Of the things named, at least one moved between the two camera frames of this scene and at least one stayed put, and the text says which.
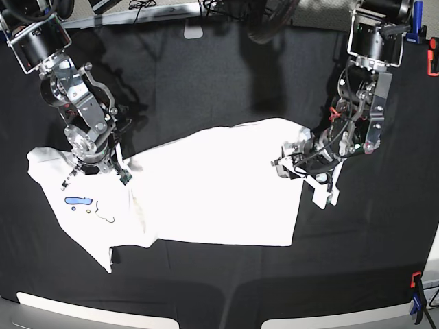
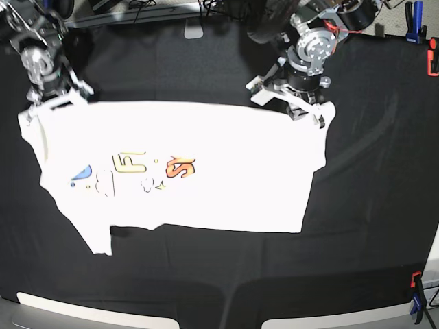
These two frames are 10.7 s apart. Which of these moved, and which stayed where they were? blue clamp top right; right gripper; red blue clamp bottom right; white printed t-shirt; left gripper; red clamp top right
Moved: right gripper; left gripper; white printed t-shirt
Stayed: red clamp top right; red blue clamp bottom right; blue clamp top right
